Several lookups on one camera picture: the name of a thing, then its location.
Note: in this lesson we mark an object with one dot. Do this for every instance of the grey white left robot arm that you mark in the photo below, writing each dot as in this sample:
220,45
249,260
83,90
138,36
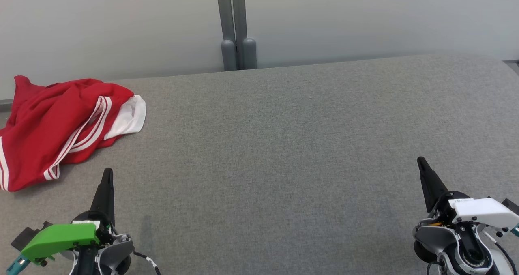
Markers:
117,250

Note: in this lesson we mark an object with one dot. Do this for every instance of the dark grey wall rail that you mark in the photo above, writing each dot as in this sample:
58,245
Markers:
5,103

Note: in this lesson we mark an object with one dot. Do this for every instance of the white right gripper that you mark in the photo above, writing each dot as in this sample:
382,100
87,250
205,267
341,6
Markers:
482,210

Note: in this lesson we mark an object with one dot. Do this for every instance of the red white-striped shorts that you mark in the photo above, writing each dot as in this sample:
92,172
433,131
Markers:
28,100

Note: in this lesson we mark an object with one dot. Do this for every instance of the grey partition post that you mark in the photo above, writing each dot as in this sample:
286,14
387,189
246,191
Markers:
249,54
228,56

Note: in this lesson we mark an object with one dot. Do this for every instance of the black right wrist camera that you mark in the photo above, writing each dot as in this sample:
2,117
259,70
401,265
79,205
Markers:
511,206

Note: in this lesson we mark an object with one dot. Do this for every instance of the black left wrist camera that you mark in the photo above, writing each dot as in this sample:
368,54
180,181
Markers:
24,236

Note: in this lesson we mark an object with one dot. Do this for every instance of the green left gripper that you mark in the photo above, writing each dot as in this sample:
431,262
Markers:
56,238

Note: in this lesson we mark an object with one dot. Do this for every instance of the red white basketball jersey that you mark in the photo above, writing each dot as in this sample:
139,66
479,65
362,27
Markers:
32,157

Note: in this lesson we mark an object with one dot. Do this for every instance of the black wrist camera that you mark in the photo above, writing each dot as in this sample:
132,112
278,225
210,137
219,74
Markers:
511,206
24,236

